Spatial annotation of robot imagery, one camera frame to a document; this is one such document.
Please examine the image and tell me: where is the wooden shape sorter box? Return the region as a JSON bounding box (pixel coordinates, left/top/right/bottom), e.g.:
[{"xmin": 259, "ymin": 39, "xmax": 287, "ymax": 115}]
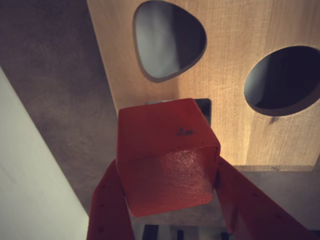
[{"xmin": 86, "ymin": 0, "xmax": 320, "ymax": 173}]

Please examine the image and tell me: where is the red cube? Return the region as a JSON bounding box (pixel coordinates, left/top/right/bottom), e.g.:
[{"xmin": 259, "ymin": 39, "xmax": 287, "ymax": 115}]
[{"xmin": 116, "ymin": 97, "xmax": 221, "ymax": 218}]

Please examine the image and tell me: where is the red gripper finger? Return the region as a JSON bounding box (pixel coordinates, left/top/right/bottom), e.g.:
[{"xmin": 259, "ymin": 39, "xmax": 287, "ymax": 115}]
[
  {"xmin": 213, "ymin": 154, "xmax": 320, "ymax": 240},
  {"xmin": 86, "ymin": 157, "xmax": 135, "ymax": 240}
]

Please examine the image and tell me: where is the brown mat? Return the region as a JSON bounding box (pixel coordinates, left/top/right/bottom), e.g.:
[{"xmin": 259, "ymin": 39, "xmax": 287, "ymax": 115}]
[{"xmin": 0, "ymin": 0, "xmax": 320, "ymax": 240}]

